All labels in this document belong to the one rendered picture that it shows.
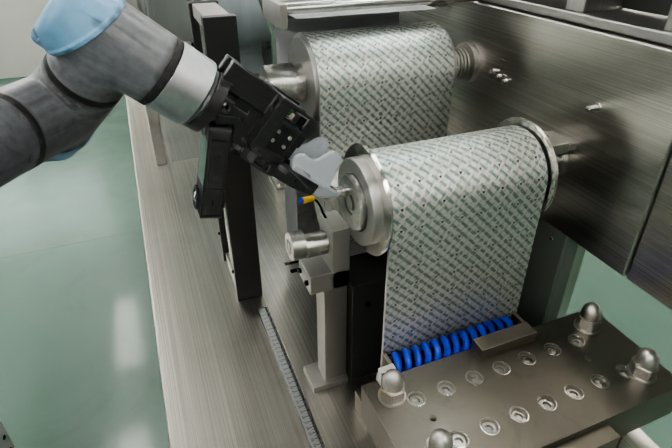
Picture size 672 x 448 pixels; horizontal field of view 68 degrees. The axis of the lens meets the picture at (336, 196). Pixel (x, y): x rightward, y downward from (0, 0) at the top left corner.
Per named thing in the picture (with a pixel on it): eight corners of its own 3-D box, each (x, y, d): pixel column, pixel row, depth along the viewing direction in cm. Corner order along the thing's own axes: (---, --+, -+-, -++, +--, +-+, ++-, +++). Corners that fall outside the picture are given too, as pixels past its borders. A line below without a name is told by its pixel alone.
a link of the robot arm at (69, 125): (-49, 136, 47) (-5, 60, 42) (38, 98, 57) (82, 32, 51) (19, 195, 49) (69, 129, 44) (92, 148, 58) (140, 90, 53)
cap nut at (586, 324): (568, 321, 76) (575, 299, 74) (586, 315, 78) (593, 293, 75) (586, 338, 73) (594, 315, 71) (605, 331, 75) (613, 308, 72)
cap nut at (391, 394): (373, 389, 66) (374, 365, 63) (397, 380, 67) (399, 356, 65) (385, 411, 63) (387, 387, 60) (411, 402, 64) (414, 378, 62)
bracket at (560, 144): (519, 144, 74) (521, 131, 73) (549, 138, 76) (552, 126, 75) (543, 157, 70) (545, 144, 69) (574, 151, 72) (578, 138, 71)
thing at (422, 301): (379, 371, 73) (386, 270, 64) (510, 327, 81) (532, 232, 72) (381, 373, 73) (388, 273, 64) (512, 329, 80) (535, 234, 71)
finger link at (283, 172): (322, 191, 58) (262, 154, 53) (315, 201, 58) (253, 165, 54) (310, 174, 62) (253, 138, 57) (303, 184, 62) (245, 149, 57)
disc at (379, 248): (334, 183, 74) (356, 119, 62) (337, 182, 74) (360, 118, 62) (369, 274, 68) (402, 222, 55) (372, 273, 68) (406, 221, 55)
